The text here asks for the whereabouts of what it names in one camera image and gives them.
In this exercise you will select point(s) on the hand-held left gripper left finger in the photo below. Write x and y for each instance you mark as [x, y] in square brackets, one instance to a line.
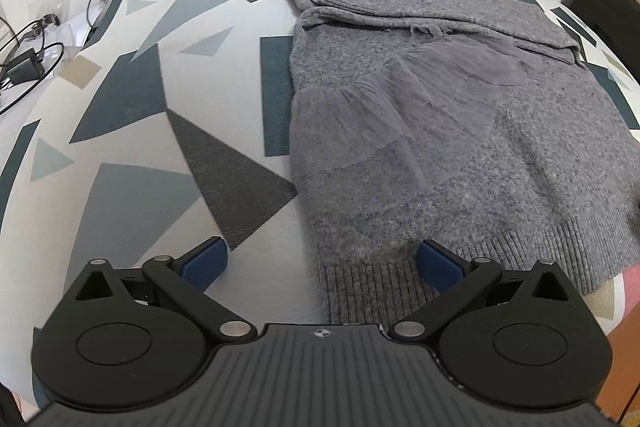
[205, 259]

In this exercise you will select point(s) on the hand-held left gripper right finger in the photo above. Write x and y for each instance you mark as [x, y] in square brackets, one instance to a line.
[440, 263]

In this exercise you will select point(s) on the grey knit sweater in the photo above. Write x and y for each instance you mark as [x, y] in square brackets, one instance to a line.
[450, 117]

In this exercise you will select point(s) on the geometric patterned table cloth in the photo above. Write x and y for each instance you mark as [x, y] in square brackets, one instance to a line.
[225, 72]

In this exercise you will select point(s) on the clear plastic bag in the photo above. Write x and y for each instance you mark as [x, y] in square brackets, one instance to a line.
[50, 7]

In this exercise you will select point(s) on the black panel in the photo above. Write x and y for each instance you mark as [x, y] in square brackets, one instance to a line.
[607, 7]

